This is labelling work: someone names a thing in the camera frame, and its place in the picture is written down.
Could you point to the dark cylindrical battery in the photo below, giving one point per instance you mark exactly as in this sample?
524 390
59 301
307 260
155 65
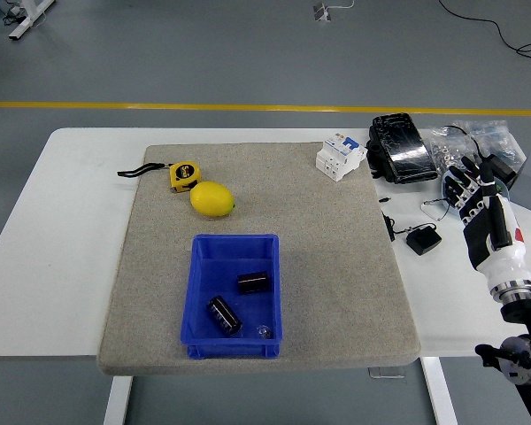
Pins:
253 282
224 315

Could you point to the black glossy device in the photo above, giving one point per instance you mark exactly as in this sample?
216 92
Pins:
402 148

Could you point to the blue plastic box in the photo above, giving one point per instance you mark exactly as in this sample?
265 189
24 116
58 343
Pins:
203 274

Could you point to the yellow lemon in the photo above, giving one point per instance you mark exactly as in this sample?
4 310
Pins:
212 199

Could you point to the white metal frame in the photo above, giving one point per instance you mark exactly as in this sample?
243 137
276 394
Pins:
24 22

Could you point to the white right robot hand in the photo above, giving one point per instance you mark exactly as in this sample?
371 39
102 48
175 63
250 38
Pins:
491 239

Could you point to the clear bag of parts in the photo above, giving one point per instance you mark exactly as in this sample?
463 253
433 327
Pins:
495 133

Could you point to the light blue bowl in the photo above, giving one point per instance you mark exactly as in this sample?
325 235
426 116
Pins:
505 191

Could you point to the clear bag of nuts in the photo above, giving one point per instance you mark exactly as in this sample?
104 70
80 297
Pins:
442 146

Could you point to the grey-brown mat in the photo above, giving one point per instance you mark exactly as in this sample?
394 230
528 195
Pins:
336 274

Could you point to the yellow tape measure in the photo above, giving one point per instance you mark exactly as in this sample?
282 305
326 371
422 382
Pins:
185 176

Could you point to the small clear part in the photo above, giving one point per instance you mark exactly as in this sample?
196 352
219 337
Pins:
263 330

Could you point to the white table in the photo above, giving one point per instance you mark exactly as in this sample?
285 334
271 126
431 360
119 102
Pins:
48 265

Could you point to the white circuit breaker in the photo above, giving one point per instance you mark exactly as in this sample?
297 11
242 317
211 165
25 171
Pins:
338 157

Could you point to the clear bracket under table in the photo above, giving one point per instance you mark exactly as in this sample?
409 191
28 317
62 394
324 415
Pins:
385 375

